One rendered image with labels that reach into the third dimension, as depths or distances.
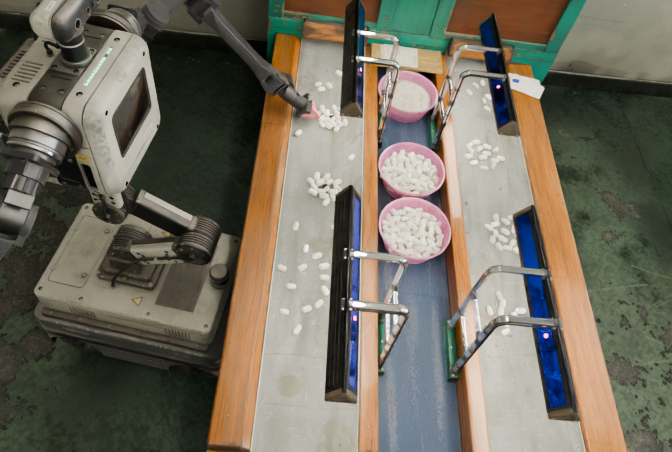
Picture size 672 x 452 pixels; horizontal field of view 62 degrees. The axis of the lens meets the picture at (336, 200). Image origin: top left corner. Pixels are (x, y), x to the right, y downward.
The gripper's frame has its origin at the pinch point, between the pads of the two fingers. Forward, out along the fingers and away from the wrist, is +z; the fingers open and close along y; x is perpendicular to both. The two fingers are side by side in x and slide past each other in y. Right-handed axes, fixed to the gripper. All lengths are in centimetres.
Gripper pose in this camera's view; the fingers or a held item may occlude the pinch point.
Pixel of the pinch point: (317, 116)
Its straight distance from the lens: 234.3
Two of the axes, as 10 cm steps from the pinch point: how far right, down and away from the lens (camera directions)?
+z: 6.7, 4.6, 5.8
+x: -7.4, 3.9, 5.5
